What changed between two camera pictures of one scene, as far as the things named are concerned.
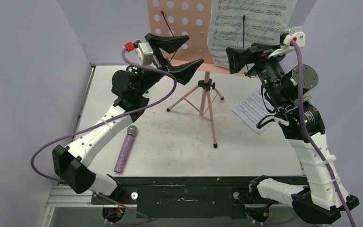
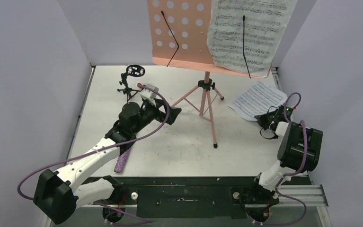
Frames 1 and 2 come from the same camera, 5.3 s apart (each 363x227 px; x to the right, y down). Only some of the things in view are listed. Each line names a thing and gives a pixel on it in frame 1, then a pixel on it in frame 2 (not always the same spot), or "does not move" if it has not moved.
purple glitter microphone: x=125 y=149 does not move
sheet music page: x=238 y=23 does not move
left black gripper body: x=159 y=62 -> x=149 y=113
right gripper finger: x=239 y=58 -> x=264 y=120
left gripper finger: x=183 y=73 -> x=171 y=113
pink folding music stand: x=190 y=18 does not move
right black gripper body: x=256 y=58 -> x=270 y=120
